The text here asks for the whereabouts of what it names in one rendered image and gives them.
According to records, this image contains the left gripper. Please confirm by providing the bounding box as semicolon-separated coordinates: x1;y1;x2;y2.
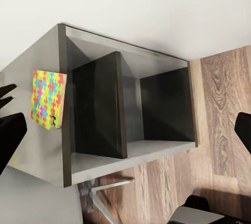
0;84;16;109

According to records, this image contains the jigsaw puzzle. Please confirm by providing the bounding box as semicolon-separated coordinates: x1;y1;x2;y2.
31;70;66;130

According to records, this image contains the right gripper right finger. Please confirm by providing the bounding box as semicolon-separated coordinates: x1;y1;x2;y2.
234;112;251;154

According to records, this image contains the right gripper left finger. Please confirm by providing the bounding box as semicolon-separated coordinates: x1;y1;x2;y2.
0;112;27;175

